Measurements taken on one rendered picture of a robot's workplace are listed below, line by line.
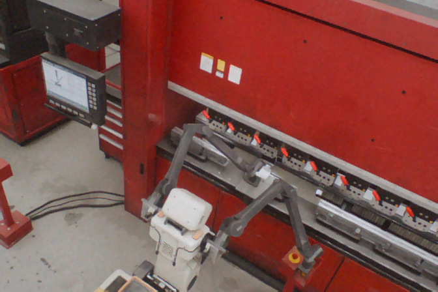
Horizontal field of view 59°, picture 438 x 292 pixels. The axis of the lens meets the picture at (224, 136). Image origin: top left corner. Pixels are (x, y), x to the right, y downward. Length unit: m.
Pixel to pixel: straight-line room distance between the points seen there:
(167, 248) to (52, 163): 2.34
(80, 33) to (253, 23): 0.97
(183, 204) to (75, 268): 1.62
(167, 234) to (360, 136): 1.19
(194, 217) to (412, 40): 1.33
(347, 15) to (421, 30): 0.34
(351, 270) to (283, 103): 1.23
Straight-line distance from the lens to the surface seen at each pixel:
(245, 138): 2.62
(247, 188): 2.61
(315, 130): 2.37
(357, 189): 2.52
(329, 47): 2.14
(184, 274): 2.30
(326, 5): 2.07
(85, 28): 2.32
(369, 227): 2.75
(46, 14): 2.51
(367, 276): 2.85
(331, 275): 2.97
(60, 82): 2.66
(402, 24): 2.01
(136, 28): 2.50
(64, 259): 3.47
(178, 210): 1.98
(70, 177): 4.05
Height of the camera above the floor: 2.86
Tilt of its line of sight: 39 degrees down
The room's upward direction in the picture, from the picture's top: 11 degrees clockwise
